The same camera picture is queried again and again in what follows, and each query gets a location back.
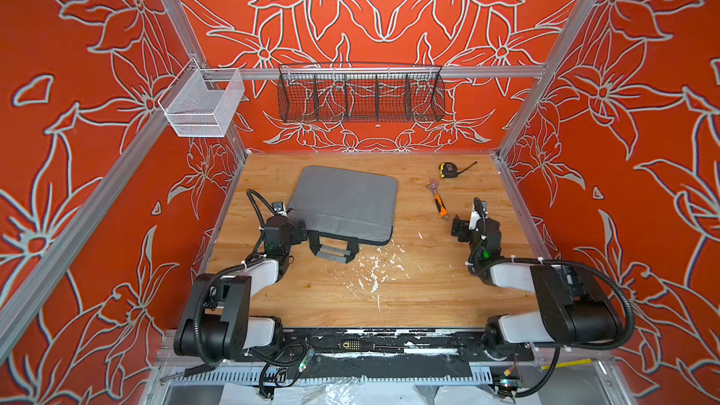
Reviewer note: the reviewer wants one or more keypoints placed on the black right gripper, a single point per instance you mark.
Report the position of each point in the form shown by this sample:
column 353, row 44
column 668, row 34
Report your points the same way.
column 468, row 226

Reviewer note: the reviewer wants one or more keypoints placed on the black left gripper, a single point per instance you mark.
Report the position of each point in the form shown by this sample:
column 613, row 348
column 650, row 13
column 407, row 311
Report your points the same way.
column 296, row 232

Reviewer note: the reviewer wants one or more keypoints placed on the grey zippered laptop bag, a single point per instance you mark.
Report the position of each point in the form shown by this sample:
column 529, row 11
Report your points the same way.
column 344, row 210

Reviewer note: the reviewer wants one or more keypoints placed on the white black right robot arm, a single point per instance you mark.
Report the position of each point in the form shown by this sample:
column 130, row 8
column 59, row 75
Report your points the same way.
column 578, row 306

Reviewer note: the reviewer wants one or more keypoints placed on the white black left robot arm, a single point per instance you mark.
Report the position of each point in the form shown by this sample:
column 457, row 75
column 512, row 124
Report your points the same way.
column 216, row 324

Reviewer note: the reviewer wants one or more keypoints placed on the yellow black tape measure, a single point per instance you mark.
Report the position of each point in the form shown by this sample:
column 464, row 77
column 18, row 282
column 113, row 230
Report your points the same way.
column 449, row 170

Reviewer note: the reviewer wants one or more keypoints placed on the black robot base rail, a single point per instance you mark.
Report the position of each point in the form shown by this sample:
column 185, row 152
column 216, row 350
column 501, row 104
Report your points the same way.
column 463, row 343

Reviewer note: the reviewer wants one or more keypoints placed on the black wire wall basket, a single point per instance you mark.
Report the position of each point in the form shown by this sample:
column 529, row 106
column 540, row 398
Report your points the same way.
column 339, row 93

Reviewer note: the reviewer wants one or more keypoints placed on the white wire mesh basket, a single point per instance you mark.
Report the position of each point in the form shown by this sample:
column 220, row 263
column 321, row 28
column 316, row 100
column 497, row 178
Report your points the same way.
column 202, row 103

